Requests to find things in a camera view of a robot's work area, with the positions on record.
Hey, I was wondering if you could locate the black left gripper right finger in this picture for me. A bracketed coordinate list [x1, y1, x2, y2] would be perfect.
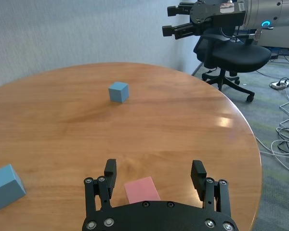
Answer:
[191, 160, 232, 216]

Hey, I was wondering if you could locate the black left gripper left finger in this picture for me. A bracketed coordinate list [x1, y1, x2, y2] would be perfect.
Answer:
[83, 158, 118, 218]

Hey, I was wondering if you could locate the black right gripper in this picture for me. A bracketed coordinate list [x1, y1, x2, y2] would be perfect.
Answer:
[162, 0, 246, 40]

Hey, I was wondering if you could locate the pink cube block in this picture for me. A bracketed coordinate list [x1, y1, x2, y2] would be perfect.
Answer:
[124, 176, 161, 205]

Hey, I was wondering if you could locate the blue cube block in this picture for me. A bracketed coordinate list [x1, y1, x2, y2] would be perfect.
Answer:
[108, 81, 130, 103]
[0, 164, 26, 210]

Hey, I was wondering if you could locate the black office chair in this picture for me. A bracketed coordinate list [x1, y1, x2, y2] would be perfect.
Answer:
[193, 26, 272, 102]

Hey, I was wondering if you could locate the grey cabinet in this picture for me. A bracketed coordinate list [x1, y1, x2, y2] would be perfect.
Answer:
[257, 30, 289, 57]

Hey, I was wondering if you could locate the white power strip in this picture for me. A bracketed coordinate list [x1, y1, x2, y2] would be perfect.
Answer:
[269, 81, 288, 90]

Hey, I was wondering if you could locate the black floor cable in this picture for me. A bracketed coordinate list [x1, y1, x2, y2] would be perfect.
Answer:
[276, 127, 289, 155]

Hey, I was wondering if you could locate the white floor cable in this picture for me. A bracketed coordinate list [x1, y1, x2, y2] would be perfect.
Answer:
[255, 89, 289, 174]

